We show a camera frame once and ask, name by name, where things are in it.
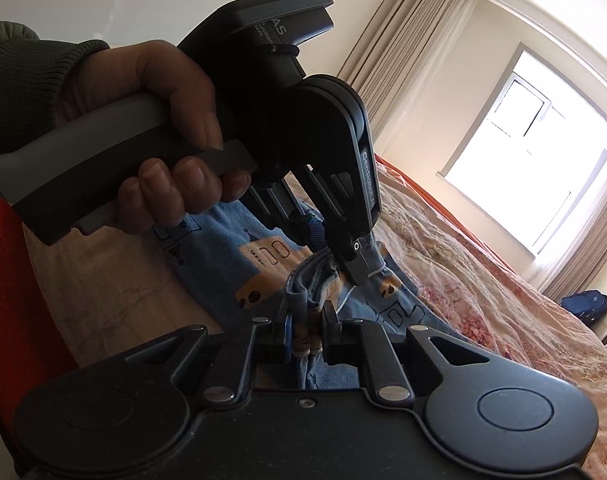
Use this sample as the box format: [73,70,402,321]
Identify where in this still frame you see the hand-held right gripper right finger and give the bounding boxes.
[321,302,491,403]

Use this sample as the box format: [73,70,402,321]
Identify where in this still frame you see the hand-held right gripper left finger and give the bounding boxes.
[123,301,292,403]

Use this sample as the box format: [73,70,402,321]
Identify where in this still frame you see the beige curtain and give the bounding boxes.
[541,220,607,307]
[337,0,478,147]

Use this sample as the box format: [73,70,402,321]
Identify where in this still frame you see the person's left hand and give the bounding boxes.
[53,40,252,235]

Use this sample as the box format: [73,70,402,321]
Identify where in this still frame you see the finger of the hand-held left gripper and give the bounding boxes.
[243,175,328,257]
[303,160,384,287]

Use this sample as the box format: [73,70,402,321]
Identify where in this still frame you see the grey framed window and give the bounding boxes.
[436,42,607,262]

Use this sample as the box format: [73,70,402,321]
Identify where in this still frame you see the blue printed pants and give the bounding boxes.
[152,199,461,392]

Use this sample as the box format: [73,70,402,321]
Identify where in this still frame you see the floral beige bedspread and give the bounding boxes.
[23,157,607,480]

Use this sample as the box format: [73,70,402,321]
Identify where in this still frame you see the blue backpack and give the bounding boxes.
[560,289,607,325]

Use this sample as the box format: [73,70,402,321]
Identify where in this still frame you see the person's left forearm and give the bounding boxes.
[0,21,111,211]

